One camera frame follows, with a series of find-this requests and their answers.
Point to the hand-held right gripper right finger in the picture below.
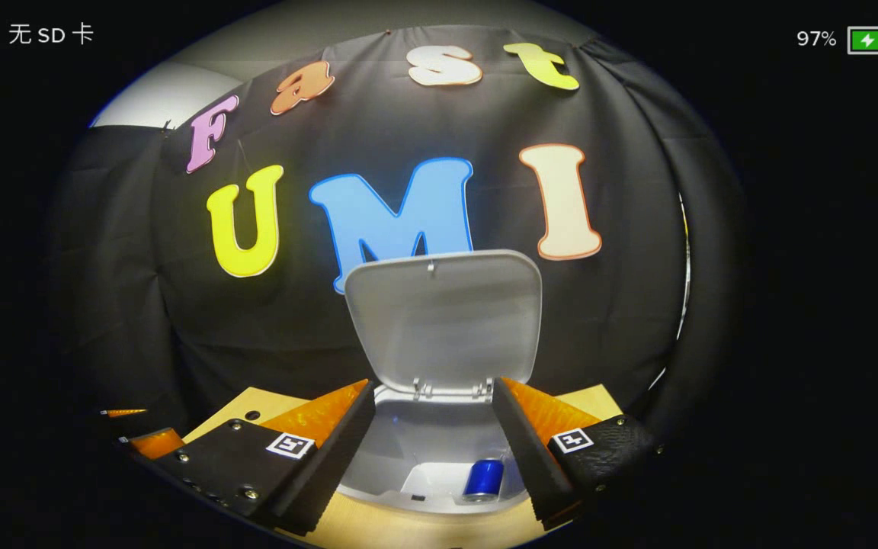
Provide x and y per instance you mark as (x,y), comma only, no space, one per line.
(527,457)

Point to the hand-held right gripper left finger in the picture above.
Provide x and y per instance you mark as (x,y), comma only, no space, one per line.
(336,457)

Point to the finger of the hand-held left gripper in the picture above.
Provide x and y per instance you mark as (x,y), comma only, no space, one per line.
(157,444)
(123,412)

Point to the blue pop can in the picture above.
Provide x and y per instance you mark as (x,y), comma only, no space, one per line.
(482,479)

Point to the white desktop garbage bin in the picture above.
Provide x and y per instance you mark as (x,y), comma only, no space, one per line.
(439,320)

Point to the wooden desktop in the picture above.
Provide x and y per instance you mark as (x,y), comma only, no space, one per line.
(408,530)

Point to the black backdrop cloth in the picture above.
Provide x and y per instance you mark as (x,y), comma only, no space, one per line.
(256,320)

